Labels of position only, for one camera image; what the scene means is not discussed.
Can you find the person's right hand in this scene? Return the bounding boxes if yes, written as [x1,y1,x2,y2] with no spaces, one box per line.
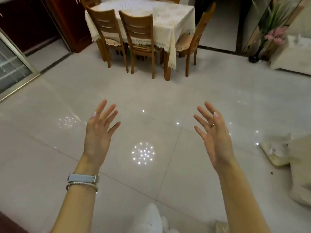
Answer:
[193,101,234,169]

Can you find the beige seat cushion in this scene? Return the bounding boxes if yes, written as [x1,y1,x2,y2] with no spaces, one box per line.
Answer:
[132,44,158,52]
[175,34,195,53]
[104,37,127,47]

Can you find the cream lace tablecloth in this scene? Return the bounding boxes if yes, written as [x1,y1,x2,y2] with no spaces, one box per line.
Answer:
[84,0,196,70]

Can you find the wooden slat-back chair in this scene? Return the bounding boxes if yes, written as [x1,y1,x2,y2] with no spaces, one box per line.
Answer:
[118,10,159,79]
[175,2,217,78]
[80,0,102,9]
[86,6,129,73]

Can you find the dark red wooden furniture edge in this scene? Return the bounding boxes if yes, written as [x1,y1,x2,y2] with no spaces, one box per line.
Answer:
[0,211,30,233]

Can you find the pink and green artificial flowers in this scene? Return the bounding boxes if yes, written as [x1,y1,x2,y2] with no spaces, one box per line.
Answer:
[253,0,303,47]

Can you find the person's right forearm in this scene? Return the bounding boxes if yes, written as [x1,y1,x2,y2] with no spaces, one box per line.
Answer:
[215,156,278,233]

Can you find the mirrored partition panel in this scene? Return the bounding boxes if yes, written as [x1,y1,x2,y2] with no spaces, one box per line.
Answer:
[241,0,305,61]

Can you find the person's left forearm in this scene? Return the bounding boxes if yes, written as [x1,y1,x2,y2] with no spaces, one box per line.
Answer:
[50,159,100,233]

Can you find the black floor vase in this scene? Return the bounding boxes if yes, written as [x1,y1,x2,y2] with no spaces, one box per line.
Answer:
[248,43,265,63]

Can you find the silver bracelet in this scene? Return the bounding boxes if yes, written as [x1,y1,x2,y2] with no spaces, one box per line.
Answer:
[66,182,98,193]

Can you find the person's left hand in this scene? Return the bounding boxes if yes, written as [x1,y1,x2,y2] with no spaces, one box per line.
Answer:
[81,99,121,168]

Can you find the light blue wrist band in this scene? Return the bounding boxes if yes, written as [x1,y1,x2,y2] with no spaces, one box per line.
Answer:
[67,173,100,184]

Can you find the metal framed sliding glass door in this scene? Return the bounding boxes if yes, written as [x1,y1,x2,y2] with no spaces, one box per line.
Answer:
[0,28,41,103]

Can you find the person's white clothing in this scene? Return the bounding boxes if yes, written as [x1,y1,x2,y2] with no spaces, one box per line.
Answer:
[139,202,176,233]

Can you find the red-brown wooden door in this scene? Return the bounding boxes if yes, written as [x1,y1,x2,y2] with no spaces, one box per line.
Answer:
[44,0,95,54]

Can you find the white sofa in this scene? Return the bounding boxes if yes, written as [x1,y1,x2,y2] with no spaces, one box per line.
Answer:
[269,14,311,76]

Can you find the cardboard piece with plastic bag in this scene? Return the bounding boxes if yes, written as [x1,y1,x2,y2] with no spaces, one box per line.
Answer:
[259,133,299,167]

